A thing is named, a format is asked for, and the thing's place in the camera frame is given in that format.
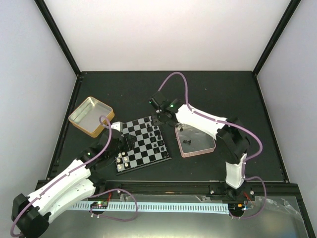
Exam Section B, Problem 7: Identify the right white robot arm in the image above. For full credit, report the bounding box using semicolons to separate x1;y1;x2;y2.
149;91;250;200

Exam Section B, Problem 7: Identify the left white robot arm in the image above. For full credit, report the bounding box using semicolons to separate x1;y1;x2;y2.
10;130;136;238

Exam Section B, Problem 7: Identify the white chess piece row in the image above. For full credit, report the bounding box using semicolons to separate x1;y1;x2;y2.
115;152;130;172

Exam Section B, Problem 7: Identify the pink tray of black pieces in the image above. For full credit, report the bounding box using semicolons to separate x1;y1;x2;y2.
175;124;216;158

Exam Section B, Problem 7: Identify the black and silver chessboard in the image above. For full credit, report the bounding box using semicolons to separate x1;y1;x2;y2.
116;116;171;175

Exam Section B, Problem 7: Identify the gold metal tin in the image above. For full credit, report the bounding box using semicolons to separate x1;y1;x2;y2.
68;96;115;138

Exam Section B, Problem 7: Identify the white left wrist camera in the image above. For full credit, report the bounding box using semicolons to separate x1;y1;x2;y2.
111;121;123;132

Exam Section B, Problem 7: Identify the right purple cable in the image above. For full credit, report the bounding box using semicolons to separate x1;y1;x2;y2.
158;71;267;220

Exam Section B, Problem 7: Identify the purple cable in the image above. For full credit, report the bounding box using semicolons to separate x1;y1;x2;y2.
158;71;267;220
9;115;138;238

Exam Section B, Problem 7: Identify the light blue cable duct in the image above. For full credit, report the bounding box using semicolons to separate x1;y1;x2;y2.
69;201;229;215

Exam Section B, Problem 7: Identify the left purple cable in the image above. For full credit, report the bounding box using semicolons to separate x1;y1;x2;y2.
9;115;138;238

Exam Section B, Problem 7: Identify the left black corner frame post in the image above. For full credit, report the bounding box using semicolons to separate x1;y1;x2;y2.
34;0;81;76

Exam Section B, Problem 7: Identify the black corner frame post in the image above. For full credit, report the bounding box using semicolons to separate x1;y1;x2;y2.
34;0;81;76
252;0;301;76

